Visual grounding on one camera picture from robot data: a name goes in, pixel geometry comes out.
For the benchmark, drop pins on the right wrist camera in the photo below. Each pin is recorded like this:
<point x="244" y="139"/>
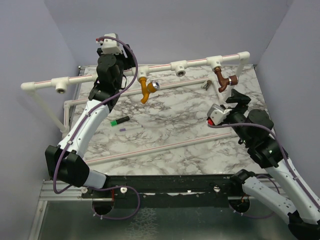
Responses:
<point x="217" y="114"/>

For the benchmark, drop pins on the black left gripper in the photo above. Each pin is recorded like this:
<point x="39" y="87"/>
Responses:
<point x="130" y="62"/>

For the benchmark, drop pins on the beige stapler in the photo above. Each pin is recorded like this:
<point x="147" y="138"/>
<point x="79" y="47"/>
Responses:
<point x="206" y="85"/>

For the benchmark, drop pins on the green black marker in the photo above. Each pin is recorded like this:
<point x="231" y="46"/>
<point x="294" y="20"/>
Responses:
<point x="119" y="121"/>

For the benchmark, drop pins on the orange water faucet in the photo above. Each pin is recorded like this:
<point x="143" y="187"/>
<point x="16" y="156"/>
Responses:
<point x="147" y="89"/>

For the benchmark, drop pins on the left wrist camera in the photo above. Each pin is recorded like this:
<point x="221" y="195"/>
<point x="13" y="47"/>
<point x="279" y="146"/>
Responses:
<point x="109" y="46"/>

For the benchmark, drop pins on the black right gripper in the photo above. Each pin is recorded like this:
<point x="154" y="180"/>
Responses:
<point x="243" y="100"/>

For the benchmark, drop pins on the white PVC pipe frame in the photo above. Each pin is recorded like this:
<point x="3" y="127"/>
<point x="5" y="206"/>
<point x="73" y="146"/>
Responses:
<point x="229" y="64"/>

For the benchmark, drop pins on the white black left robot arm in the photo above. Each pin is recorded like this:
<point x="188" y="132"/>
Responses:
<point x="65" y="161"/>

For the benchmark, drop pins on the purple white marker pen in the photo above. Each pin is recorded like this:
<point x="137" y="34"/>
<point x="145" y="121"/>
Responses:
<point x="131" y="128"/>

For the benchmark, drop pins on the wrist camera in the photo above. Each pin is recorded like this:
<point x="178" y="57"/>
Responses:
<point x="109" y="46"/>
<point x="217" y="114"/>

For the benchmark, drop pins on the black table edge rail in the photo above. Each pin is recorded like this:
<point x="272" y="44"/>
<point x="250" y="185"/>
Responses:
<point x="169" y="191"/>

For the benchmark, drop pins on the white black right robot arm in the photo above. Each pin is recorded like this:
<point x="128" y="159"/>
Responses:
<point x="301" y="208"/>

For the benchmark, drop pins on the brown water faucet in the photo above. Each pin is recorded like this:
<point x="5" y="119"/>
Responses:
<point x="224" y="82"/>

